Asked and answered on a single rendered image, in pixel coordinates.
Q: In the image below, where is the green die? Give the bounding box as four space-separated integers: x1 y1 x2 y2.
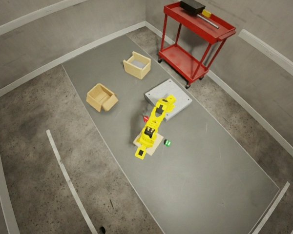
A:
165 140 171 147

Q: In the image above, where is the beige flat mat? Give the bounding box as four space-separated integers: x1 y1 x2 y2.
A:
133 131 163 156

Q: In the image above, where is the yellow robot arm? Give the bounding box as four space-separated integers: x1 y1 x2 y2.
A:
141 95 175 144

